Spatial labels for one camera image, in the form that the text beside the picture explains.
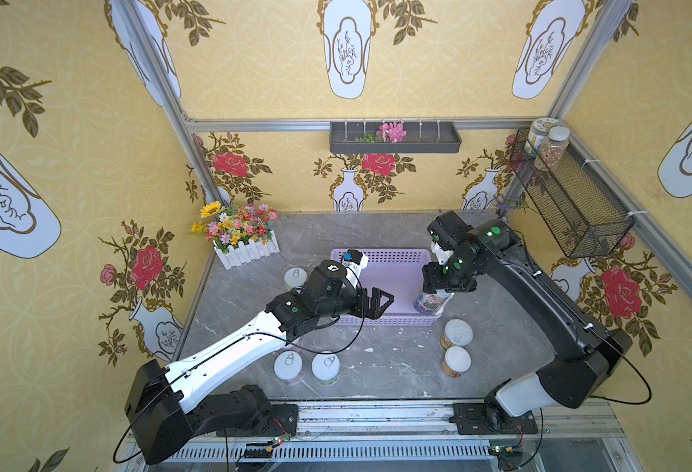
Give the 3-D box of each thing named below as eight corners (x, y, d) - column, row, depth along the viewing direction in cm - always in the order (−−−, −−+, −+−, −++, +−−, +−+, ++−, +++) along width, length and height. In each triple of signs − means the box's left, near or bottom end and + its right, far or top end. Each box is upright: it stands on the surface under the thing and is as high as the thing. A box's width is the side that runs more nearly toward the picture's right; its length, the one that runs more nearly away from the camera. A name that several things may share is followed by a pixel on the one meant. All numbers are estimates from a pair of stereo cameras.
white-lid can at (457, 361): (443, 378, 82) (449, 370, 76) (438, 354, 86) (444, 345, 81) (466, 378, 82) (474, 370, 76) (460, 354, 86) (468, 345, 81)
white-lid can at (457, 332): (440, 353, 87) (448, 342, 80) (436, 331, 91) (443, 319, 84) (465, 353, 87) (475, 342, 80) (460, 331, 91) (469, 319, 84)
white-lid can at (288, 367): (276, 385, 82) (271, 378, 77) (280, 358, 86) (275, 350, 81) (303, 384, 82) (300, 378, 77) (306, 358, 86) (303, 350, 81)
